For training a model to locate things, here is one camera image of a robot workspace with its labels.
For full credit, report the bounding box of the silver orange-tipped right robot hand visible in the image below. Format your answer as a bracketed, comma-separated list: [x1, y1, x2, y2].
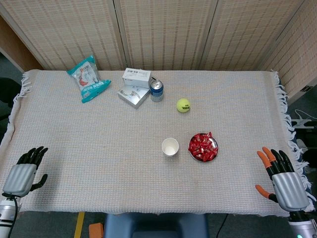
[255, 146, 310, 212]

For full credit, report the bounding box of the brown wooden panel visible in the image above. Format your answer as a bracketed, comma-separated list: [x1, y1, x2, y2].
[0, 14, 44, 74]

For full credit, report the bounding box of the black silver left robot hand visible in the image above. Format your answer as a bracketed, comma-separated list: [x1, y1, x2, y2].
[2, 146, 49, 198]

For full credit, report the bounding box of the woven bamboo screen panel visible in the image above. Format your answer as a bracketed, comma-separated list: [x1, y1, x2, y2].
[259, 0, 317, 100]
[0, 0, 124, 72]
[199, 0, 309, 71]
[113, 0, 220, 71]

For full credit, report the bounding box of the bowl of red candies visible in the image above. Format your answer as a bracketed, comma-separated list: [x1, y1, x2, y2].
[188, 132, 219, 163]

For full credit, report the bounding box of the yellow tennis ball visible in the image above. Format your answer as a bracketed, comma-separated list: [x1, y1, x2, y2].
[176, 98, 192, 114]

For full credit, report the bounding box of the orange block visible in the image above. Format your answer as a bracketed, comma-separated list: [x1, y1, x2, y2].
[88, 222, 104, 238]

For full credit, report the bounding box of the grey flat box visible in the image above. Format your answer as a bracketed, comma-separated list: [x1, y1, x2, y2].
[117, 83, 151, 110]

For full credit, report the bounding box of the blue drink can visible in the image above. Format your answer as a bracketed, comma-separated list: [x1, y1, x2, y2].
[150, 79, 164, 103]

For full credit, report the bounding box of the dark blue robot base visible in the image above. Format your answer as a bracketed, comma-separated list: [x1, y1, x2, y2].
[103, 212, 209, 238]

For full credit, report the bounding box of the beige woven fringed tablecloth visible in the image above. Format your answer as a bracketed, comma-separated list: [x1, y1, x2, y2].
[0, 69, 313, 216]

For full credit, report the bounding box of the white cardboard box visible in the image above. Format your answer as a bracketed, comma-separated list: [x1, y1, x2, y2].
[121, 67, 152, 88]

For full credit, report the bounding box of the white paper cup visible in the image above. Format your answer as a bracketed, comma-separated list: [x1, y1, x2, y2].
[161, 137, 179, 157]

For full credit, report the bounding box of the teal snack bag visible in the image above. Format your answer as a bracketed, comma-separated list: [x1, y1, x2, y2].
[66, 55, 112, 104]

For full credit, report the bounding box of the white metal bracket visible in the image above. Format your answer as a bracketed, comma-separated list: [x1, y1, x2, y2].
[291, 118, 315, 129]

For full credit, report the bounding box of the yellow floor tape strip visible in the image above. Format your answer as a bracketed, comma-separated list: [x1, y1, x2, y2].
[73, 212, 85, 238]

